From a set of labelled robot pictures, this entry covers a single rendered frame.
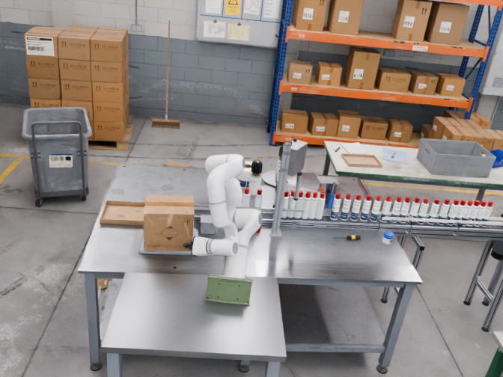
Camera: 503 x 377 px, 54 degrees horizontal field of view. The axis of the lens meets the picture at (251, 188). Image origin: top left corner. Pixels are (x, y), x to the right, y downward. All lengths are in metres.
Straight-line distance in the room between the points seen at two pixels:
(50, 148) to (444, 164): 3.74
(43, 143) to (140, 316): 2.74
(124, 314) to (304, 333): 1.40
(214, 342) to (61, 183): 3.13
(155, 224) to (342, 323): 1.57
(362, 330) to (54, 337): 2.19
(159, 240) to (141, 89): 4.97
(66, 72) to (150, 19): 1.75
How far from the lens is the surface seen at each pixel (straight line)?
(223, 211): 2.59
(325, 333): 3.69
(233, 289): 2.78
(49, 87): 6.54
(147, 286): 2.94
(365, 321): 3.88
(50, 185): 5.33
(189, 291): 2.90
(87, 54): 6.34
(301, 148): 3.24
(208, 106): 7.84
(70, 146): 5.13
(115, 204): 3.71
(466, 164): 5.14
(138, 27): 7.62
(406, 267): 3.45
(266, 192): 3.89
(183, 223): 3.07
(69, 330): 3.95
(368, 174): 4.75
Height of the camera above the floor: 2.66
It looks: 27 degrees down
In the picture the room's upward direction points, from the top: 6 degrees clockwise
